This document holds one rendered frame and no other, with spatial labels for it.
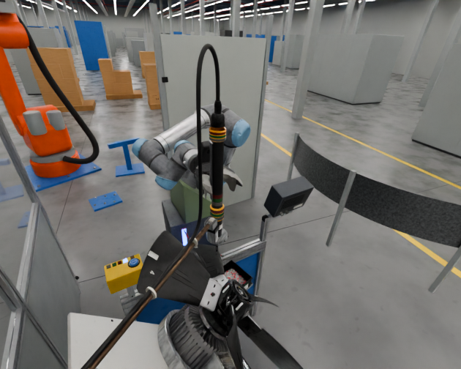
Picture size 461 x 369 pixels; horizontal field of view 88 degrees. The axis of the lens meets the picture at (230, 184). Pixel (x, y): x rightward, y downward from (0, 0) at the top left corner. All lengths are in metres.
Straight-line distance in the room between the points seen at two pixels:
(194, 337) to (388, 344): 1.90
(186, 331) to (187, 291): 0.14
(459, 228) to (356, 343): 1.24
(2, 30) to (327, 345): 4.79
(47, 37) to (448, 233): 11.16
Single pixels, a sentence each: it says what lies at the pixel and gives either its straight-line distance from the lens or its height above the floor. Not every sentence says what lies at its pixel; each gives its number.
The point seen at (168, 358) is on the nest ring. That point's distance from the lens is 0.93.
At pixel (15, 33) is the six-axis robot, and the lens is 4.43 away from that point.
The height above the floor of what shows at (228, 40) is 1.97.
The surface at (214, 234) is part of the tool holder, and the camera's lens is 0.75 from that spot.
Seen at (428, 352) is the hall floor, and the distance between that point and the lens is 2.69.
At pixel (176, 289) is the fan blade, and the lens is 0.81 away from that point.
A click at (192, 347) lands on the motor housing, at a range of 0.91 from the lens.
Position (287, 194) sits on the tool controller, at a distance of 1.43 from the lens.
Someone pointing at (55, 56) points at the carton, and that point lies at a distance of 8.51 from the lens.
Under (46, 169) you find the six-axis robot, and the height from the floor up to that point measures 0.19.
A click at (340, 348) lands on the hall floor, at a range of 2.37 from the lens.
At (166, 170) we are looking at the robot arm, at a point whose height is 1.58.
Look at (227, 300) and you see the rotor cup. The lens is 0.89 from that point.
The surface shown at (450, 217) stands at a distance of 2.63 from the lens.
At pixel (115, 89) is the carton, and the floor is 0.30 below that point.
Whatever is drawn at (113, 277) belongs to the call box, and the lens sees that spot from 1.25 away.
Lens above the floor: 1.99
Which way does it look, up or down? 31 degrees down
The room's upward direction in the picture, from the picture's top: 2 degrees clockwise
